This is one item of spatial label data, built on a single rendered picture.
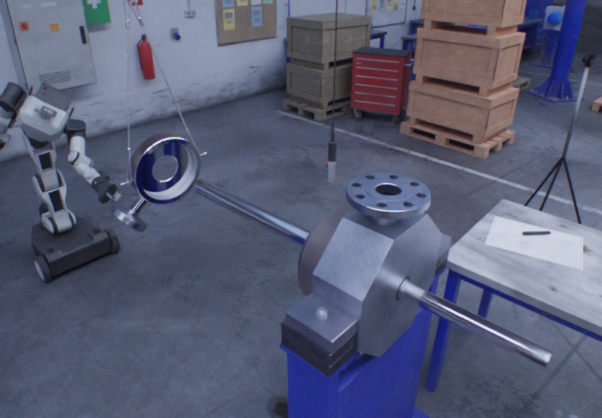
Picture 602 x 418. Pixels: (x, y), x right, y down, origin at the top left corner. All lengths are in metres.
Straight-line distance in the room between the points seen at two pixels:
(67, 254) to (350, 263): 2.62
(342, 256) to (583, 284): 1.16
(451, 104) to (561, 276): 3.80
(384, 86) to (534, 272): 4.52
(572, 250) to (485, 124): 3.32
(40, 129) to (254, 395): 2.05
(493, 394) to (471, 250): 0.91
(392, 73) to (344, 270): 5.05
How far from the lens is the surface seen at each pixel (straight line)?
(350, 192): 1.37
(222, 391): 2.64
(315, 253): 1.49
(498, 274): 2.09
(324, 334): 1.32
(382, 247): 1.34
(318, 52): 6.34
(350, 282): 1.35
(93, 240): 3.70
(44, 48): 5.80
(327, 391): 1.49
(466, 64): 5.59
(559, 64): 8.77
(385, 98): 6.34
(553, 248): 2.37
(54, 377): 2.99
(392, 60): 6.22
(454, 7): 5.65
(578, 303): 2.07
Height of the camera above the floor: 2.04
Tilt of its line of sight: 27 degrees down
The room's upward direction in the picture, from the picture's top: straight up
